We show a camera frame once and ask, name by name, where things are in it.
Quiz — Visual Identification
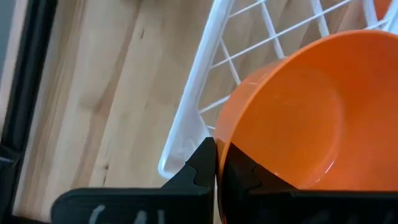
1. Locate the black aluminium table frame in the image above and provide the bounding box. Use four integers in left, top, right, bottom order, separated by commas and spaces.
0, 0, 58, 224

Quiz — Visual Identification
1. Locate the white wire shelf rack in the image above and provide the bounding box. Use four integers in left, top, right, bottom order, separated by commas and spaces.
157, 0, 398, 180

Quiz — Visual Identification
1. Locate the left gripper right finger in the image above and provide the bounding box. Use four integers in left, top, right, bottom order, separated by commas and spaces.
217, 139, 398, 224

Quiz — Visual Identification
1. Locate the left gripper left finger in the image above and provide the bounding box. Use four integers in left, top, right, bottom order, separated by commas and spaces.
51, 136, 217, 224

